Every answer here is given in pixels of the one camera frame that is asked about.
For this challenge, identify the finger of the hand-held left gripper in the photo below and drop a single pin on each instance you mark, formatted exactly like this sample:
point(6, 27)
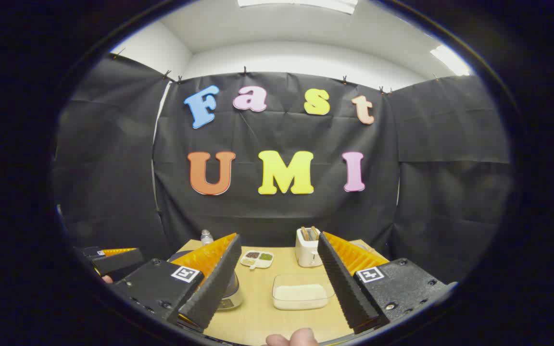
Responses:
point(113, 262)

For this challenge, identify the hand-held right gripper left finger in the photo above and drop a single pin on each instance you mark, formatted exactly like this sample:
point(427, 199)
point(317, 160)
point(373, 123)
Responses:
point(219, 283)

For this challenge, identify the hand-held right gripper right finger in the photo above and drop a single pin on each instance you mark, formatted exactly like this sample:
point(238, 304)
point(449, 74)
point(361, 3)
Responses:
point(344, 283)

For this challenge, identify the dark grey rice cooker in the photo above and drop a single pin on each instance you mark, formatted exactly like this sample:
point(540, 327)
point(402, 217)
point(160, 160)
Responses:
point(232, 290)

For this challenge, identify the clear container of rice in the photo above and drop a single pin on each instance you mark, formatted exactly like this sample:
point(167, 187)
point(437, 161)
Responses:
point(301, 293)

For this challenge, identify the white divided bean dish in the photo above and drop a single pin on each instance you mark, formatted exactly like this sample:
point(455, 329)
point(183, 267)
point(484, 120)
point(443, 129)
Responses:
point(258, 258)

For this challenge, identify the small clear bottle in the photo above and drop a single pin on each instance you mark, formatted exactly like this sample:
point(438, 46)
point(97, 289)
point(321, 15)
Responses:
point(207, 238)

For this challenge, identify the white toaster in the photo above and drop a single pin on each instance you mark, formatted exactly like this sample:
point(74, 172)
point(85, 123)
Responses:
point(306, 252)

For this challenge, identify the toast slice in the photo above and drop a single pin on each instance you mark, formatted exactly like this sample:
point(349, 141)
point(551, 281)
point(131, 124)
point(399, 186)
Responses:
point(313, 233)
point(305, 233)

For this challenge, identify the black backdrop cloth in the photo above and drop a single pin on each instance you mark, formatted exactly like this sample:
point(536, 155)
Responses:
point(113, 168)

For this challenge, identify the ceiling light panel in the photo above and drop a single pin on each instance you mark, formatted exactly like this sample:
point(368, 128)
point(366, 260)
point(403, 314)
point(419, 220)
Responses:
point(301, 4)
point(450, 60)

